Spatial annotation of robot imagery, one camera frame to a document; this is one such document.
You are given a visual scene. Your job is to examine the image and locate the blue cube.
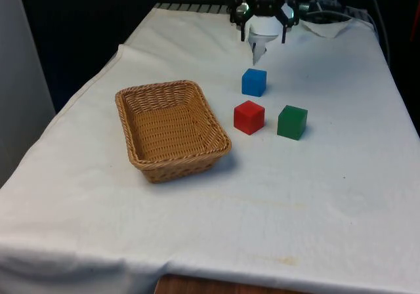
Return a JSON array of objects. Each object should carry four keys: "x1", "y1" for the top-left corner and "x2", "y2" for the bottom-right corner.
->
[{"x1": 241, "y1": 68, "x2": 268, "y2": 97}]

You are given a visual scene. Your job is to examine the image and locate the wicker basket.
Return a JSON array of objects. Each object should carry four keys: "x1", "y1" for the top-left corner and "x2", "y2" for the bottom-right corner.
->
[{"x1": 114, "y1": 79, "x2": 232, "y2": 184}]

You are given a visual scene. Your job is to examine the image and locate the red cube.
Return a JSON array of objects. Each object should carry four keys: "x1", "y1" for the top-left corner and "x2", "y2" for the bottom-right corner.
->
[{"x1": 233, "y1": 100, "x2": 266, "y2": 136}]

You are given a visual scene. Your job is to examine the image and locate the green cube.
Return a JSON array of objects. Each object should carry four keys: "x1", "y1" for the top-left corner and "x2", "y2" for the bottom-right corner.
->
[{"x1": 276, "y1": 104, "x2": 308, "y2": 141}]

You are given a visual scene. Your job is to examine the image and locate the grey cable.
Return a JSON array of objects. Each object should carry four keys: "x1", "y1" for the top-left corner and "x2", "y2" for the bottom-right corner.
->
[{"x1": 366, "y1": 0, "x2": 391, "y2": 62}]

